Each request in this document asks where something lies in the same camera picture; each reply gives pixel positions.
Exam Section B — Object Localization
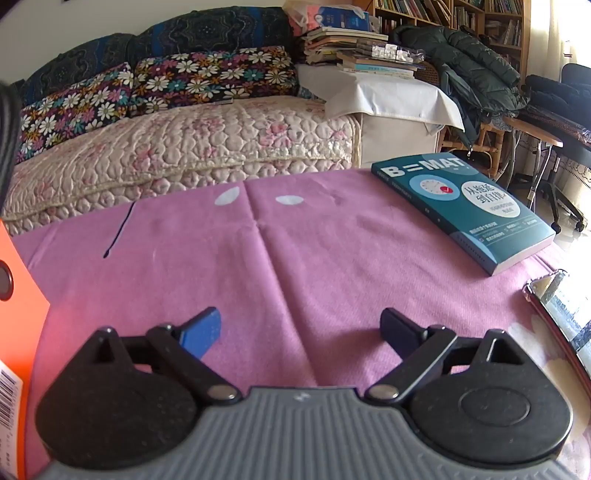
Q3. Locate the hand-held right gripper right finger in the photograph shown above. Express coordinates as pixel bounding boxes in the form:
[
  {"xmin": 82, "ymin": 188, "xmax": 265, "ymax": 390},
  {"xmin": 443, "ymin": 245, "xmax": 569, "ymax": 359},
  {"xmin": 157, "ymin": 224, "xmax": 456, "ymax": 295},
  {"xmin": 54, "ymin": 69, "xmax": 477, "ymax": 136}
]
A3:
[{"xmin": 364, "ymin": 308, "xmax": 525, "ymax": 407}]

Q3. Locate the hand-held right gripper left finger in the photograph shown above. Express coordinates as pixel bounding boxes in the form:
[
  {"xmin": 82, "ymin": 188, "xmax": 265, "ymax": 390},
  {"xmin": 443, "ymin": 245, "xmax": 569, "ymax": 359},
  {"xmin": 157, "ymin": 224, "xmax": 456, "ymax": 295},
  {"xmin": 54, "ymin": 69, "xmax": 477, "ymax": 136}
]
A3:
[{"xmin": 88, "ymin": 307, "xmax": 243, "ymax": 407}]

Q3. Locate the pink tablecloth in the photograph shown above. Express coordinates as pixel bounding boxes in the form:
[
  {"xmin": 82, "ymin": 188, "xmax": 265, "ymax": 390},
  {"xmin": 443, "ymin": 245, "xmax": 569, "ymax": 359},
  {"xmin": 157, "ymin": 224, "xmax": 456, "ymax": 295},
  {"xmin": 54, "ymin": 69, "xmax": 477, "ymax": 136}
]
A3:
[{"xmin": 9, "ymin": 167, "xmax": 583, "ymax": 480}]

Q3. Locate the teal book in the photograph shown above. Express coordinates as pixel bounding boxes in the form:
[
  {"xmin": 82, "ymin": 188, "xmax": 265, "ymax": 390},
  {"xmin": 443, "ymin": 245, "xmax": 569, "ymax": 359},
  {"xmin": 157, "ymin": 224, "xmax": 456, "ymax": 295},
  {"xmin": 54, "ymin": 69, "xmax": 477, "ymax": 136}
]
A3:
[{"xmin": 370, "ymin": 154, "xmax": 557, "ymax": 277}]

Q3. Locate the beige cabinet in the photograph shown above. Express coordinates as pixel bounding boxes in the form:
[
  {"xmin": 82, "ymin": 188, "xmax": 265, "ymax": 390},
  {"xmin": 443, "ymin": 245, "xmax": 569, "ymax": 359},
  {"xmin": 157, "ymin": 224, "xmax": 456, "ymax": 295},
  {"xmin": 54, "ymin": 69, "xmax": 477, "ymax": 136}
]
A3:
[{"xmin": 358, "ymin": 111, "xmax": 446, "ymax": 169}]

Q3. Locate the pink quilted sofa cover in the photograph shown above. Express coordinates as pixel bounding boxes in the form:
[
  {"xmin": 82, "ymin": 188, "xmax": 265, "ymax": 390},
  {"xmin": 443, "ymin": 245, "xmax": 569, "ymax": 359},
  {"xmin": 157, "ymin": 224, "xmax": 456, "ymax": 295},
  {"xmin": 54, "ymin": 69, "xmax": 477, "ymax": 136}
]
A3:
[{"xmin": 0, "ymin": 97, "xmax": 362, "ymax": 237}]

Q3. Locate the floral daisy cushion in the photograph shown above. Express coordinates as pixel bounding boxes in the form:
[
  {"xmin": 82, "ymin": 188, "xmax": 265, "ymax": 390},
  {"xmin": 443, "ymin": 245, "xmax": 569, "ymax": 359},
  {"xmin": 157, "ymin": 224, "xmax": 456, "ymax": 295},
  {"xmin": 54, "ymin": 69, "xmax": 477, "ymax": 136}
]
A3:
[
  {"xmin": 129, "ymin": 46, "xmax": 301, "ymax": 116},
  {"xmin": 14, "ymin": 62, "xmax": 136, "ymax": 164}
]

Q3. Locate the wooden side table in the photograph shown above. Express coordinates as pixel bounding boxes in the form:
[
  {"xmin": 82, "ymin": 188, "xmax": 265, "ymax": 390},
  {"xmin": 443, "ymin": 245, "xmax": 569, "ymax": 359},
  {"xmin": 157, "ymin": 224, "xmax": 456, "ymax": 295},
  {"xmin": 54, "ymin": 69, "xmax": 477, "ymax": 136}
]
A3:
[{"xmin": 502, "ymin": 115, "xmax": 565, "ymax": 213}]

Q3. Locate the dark blue patterned cushion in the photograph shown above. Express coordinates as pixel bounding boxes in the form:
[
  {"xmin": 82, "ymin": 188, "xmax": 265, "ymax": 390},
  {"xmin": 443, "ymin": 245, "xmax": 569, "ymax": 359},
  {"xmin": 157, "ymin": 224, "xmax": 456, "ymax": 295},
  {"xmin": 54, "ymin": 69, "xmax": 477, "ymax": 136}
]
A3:
[
  {"xmin": 128, "ymin": 7, "xmax": 294, "ymax": 70},
  {"xmin": 11, "ymin": 33, "xmax": 137, "ymax": 107}
]

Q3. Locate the dark green padded jacket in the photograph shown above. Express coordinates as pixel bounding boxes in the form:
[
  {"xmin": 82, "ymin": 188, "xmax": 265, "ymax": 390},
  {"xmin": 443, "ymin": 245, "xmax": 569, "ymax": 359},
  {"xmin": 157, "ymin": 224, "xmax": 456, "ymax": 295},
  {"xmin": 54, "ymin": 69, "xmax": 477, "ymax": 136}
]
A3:
[{"xmin": 392, "ymin": 24, "xmax": 529, "ymax": 148}]

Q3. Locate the clear plastic box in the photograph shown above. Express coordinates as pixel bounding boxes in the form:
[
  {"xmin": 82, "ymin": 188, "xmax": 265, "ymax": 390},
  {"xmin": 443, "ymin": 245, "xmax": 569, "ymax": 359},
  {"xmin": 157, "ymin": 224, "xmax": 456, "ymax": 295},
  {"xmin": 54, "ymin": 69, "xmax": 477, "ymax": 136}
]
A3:
[{"xmin": 356, "ymin": 39, "xmax": 424, "ymax": 64}]

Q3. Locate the stack of books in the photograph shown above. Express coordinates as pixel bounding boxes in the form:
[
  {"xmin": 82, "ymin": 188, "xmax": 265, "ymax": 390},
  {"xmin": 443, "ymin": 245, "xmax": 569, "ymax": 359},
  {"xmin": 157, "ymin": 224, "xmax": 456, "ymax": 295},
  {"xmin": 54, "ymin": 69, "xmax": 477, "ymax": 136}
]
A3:
[{"xmin": 302, "ymin": 27, "xmax": 428, "ymax": 80}]

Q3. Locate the black office chair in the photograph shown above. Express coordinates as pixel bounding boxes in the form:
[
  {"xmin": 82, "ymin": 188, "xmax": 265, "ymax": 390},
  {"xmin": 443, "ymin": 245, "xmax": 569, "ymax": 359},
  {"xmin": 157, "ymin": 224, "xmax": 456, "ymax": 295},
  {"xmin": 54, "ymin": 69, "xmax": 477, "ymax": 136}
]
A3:
[{"xmin": 524, "ymin": 62, "xmax": 591, "ymax": 234}]

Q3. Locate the blue box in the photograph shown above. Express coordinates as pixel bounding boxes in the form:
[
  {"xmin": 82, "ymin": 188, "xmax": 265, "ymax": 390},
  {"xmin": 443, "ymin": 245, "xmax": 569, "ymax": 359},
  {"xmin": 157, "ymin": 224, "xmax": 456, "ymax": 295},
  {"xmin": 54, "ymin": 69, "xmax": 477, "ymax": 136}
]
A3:
[{"xmin": 318, "ymin": 7, "xmax": 372, "ymax": 33}]

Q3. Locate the wooden bookshelf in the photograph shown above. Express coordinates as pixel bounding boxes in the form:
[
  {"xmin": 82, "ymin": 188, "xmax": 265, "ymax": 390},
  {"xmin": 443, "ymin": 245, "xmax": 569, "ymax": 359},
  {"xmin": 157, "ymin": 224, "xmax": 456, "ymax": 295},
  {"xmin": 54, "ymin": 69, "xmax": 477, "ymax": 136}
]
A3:
[{"xmin": 365, "ymin": 0, "xmax": 532, "ymax": 79}]

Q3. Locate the pink plastic bag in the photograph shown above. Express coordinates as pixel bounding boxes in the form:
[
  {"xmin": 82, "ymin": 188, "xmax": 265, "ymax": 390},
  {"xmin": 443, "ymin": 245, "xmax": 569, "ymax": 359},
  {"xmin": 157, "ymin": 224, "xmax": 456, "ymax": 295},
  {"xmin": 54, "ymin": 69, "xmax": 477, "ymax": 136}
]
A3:
[{"xmin": 283, "ymin": 0, "xmax": 356, "ymax": 35}]

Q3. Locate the black ribbed strap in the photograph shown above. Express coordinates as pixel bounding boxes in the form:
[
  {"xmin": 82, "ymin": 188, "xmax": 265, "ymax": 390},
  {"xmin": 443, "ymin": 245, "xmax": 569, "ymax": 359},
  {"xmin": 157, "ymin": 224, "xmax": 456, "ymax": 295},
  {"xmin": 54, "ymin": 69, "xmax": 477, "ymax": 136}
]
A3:
[{"xmin": 0, "ymin": 83, "xmax": 21, "ymax": 208}]

